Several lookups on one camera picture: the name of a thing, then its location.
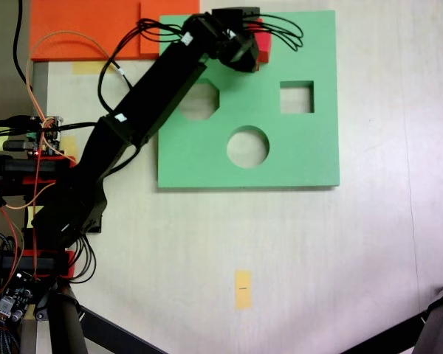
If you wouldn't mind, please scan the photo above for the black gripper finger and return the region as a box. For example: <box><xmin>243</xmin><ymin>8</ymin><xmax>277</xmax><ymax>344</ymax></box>
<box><xmin>221</xmin><ymin>54</ymin><xmax>260</xmax><ymax>74</ymax></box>
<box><xmin>211</xmin><ymin>6</ymin><xmax>262</xmax><ymax>24</ymax></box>

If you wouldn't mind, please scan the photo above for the red cross columnar block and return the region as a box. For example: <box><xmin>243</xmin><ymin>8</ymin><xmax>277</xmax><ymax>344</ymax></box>
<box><xmin>253</xmin><ymin>17</ymin><xmax>273</xmax><ymax>64</ymax></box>

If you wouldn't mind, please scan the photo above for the orange foam square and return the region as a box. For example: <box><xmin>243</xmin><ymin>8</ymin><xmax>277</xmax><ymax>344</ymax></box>
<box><xmin>140</xmin><ymin>0</ymin><xmax>200</xmax><ymax>56</ymax></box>

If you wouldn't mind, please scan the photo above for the green shape sorter board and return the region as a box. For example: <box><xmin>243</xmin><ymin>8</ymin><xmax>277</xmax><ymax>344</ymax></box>
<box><xmin>157</xmin><ymin>10</ymin><xmax>341</xmax><ymax>191</ymax></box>

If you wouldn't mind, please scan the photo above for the yellow tape strip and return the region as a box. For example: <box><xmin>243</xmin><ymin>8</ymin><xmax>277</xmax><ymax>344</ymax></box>
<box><xmin>72</xmin><ymin>61</ymin><xmax>108</xmax><ymax>74</ymax></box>

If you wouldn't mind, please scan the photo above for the orange foam slab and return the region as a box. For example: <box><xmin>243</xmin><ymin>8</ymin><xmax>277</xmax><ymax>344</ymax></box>
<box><xmin>29</xmin><ymin>0</ymin><xmax>160</xmax><ymax>62</ymax></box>

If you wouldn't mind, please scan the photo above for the yellow tape patch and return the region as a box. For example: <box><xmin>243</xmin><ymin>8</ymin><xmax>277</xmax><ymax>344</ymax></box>
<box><xmin>61</xmin><ymin>135</ymin><xmax>78</xmax><ymax>158</ymax></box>

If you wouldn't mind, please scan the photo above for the controller circuit board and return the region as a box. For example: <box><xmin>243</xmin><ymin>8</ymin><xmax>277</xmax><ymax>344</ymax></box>
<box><xmin>24</xmin><ymin>115</ymin><xmax>64</xmax><ymax>158</ymax></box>

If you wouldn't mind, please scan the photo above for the yellow tape marker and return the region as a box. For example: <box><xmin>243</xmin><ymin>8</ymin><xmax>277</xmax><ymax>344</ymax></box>
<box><xmin>235</xmin><ymin>269</ymin><xmax>253</xmax><ymax>310</ymax></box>

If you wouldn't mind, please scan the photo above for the red table clamp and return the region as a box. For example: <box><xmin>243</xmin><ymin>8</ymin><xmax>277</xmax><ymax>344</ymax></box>
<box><xmin>0</xmin><ymin>249</ymin><xmax>77</xmax><ymax>280</ymax></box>
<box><xmin>0</xmin><ymin>154</ymin><xmax>77</xmax><ymax>185</ymax></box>

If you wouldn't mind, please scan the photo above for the black slim tripod leg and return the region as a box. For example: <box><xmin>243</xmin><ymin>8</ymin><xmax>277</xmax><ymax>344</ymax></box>
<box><xmin>35</xmin><ymin>285</ymin><xmax>169</xmax><ymax>354</ymax></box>

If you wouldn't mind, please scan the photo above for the grey thick tripod leg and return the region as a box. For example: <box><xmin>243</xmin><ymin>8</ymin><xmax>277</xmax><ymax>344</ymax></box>
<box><xmin>339</xmin><ymin>277</ymin><xmax>443</xmax><ymax>354</ymax></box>

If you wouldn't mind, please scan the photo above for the small power circuit board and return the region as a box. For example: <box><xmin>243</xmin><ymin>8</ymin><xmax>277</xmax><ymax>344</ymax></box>
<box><xmin>0</xmin><ymin>271</ymin><xmax>35</xmax><ymax>326</ymax></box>

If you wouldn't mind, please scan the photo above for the black gripper wire loop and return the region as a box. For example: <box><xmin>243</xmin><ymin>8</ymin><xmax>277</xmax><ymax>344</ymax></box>
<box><xmin>241</xmin><ymin>13</ymin><xmax>304</xmax><ymax>52</ymax></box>

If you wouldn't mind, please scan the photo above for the black arm wire bundle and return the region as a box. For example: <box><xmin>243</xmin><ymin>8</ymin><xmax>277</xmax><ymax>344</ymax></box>
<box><xmin>97</xmin><ymin>18</ymin><xmax>188</xmax><ymax>114</ymax></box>

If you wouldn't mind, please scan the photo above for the orange thin cable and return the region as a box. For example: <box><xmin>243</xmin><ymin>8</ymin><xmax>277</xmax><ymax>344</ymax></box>
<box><xmin>25</xmin><ymin>31</ymin><xmax>121</xmax><ymax>128</ymax></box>

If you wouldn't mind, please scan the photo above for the black thick cable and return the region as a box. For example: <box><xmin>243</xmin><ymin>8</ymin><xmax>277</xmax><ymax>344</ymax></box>
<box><xmin>13</xmin><ymin>0</ymin><xmax>27</xmax><ymax>85</ymax></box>

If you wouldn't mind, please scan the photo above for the black usb plug cable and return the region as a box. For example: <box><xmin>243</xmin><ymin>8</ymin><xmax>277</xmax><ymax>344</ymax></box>
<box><xmin>0</xmin><ymin>116</ymin><xmax>34</xmax><ymax>131</ymax></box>

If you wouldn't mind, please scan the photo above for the braided grey cable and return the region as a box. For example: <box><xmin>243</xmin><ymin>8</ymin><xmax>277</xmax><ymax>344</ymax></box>
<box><xmin>0</xmin><ymin>230</ymin><xmax>21</xmax><ymax>354</ymax></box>

